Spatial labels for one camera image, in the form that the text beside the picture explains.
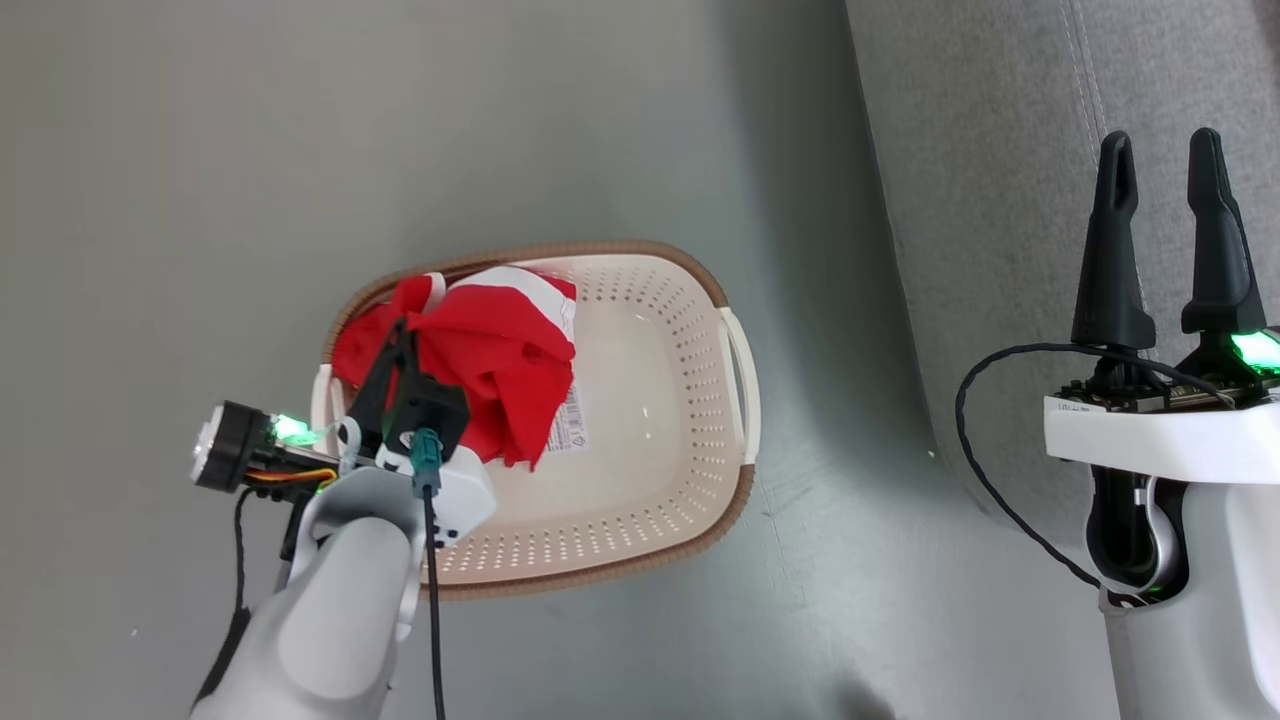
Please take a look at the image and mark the black cable with teal plug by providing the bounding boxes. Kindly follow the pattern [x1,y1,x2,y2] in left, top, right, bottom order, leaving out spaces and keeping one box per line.
[412,428,448,720]

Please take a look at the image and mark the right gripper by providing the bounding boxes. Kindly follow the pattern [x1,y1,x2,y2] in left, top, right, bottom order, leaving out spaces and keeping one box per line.
[1045,127,1280,486]

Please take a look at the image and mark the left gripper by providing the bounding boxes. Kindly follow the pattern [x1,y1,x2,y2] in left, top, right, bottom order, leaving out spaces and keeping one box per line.
[190,318,498,549]

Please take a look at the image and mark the red shorts with white stripes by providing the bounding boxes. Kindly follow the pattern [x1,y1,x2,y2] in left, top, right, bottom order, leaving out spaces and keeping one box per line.
[330,265,579,471]

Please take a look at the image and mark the thin black looped cable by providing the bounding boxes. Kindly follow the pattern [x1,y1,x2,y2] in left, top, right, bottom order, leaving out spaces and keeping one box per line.
[955,343,1236,601]

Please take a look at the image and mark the cream perforated laundry basket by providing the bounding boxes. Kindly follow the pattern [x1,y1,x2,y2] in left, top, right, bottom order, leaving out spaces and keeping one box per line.
[310,240,763,601]

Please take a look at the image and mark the thin black braided cable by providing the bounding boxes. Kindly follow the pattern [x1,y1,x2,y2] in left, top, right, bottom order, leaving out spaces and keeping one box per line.
[205,488,256,701]

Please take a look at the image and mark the paper label sticker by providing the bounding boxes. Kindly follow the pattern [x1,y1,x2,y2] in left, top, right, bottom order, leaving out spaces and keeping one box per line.
[545,385,591,453]

